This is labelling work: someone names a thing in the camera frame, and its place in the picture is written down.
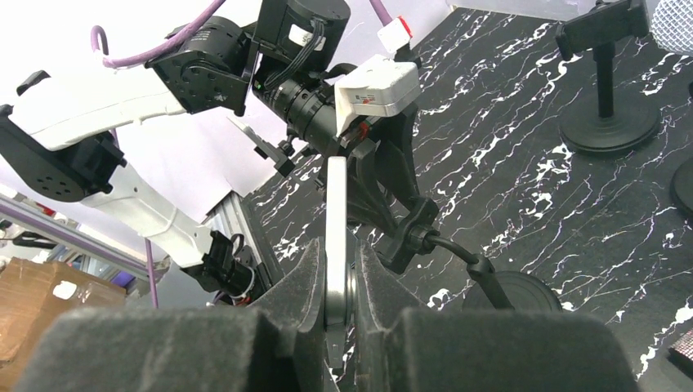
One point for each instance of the white microphone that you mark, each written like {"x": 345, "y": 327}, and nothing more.
{"x": 671, "y": 26}

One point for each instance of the aluminium frame rail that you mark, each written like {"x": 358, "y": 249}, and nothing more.
{"x": 232, "y": 216}

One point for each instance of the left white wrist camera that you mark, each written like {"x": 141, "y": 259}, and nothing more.
{"x": 380, "y": 87}

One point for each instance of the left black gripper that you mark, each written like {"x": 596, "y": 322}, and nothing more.
{"x": 378, "y": 151}

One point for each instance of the black phone silver edge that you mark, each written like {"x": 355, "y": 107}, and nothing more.
{"x": 339, "y": 255}

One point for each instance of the black stand back middle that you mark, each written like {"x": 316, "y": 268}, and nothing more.
{"x": 606, "y": 122}

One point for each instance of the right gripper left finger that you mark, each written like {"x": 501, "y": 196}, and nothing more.
{"x": 274, "y": 344}

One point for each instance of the black phone pink edge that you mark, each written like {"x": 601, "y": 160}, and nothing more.
{"x": 281, "y": 154}

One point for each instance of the black microphone stand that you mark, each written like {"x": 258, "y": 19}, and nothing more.
{"x": 681, "y": 188}

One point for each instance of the black phone stand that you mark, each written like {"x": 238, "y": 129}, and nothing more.
{"x": 414, "y": 235}

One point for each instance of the cardboard box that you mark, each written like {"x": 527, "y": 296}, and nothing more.
{"x": 33, "y": 296}

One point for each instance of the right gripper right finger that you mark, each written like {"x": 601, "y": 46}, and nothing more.
{"x": 402, "y": 345}

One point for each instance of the glitter microphone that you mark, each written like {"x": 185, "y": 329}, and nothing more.
{"x": 678, "y": 363}

